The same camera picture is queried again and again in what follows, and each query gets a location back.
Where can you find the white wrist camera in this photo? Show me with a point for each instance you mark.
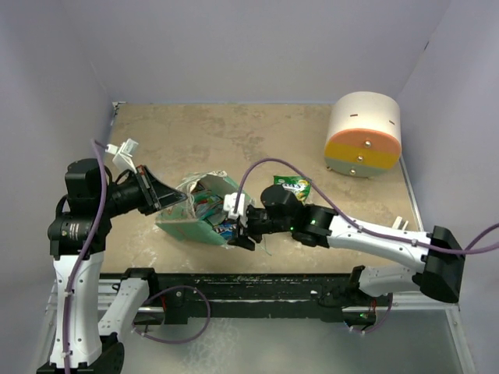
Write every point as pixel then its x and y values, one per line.
pixel 123 155
pixel 236 205

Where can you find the round mini drawer cabinet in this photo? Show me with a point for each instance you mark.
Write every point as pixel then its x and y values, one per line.
pixel 364 137

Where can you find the teal mint candy packet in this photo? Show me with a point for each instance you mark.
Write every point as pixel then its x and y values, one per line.
pixel 206 204

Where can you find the small white plastic block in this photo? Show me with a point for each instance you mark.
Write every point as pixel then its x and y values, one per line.
pixel 400 223

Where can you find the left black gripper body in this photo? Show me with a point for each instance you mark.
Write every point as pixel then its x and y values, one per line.
pixel 144 191

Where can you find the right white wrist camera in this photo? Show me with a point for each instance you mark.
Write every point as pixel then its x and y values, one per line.
pixel 236 205

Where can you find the green paper gift bag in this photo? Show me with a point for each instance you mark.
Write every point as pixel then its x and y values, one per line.
pixel 180 220

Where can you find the green yellow candy packet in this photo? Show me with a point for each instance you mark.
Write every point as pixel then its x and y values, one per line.
pixel 298 185

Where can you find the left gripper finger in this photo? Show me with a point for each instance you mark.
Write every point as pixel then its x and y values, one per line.
pixel 166 203
pixel 162 193

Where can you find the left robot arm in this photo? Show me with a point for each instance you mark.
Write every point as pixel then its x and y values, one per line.
pixel 84 342

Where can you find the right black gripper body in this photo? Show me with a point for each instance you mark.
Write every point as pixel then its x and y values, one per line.
pixel 259 222

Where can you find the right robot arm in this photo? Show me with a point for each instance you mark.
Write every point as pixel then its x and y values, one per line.
pixel 429 262

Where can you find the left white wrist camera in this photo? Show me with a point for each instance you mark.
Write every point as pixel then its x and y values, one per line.
pixel 123 155

